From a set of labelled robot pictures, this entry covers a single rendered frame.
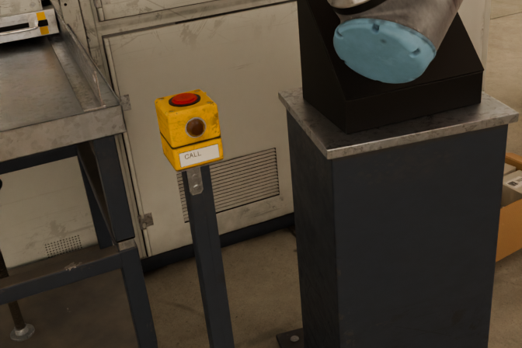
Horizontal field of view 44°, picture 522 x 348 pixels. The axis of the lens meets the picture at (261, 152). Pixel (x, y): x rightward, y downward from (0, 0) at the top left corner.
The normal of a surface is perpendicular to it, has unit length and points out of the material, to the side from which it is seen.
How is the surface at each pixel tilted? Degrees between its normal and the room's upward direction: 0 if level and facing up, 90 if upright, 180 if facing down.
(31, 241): 90
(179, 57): 90
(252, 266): 0
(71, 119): 90
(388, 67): 124
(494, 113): 0
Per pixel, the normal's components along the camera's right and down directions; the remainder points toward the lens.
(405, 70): -0.43, 0.83
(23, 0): 0.40, 0.37
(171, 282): -0.09, -0.89
